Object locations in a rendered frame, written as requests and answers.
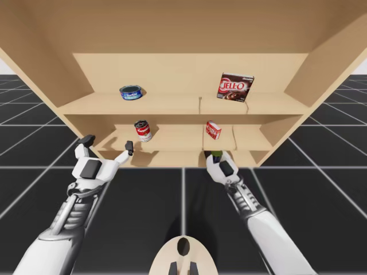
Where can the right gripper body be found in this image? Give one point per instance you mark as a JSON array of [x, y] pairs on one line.
[[220, 172]]

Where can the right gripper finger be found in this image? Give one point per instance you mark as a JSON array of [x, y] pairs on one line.
[[209, 159], [226, 156]]

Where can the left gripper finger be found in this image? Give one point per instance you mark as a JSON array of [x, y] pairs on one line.
[[129, 147], [86, 140]]

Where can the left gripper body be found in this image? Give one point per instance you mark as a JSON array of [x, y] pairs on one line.
[[106, 169]]

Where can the green and blue rectangular can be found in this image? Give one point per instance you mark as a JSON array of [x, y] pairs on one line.
[[216, 156]]

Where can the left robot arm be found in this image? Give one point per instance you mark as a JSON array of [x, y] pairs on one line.
[[66, 229]]

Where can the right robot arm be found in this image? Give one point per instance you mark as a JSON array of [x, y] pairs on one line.
[[266, 229]]

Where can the red and white can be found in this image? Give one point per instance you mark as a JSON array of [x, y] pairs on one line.
[[143, 131]]

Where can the blue flat can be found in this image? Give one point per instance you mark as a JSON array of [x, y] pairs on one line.
[[131, 93]]

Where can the brown and red carton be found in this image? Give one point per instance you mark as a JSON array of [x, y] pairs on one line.
[[235, 87]]

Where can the tan robot part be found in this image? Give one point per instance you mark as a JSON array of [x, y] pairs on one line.
[[163, 257]]

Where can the pale wooden shelf unit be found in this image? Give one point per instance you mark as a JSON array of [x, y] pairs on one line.
[[183, 43]]

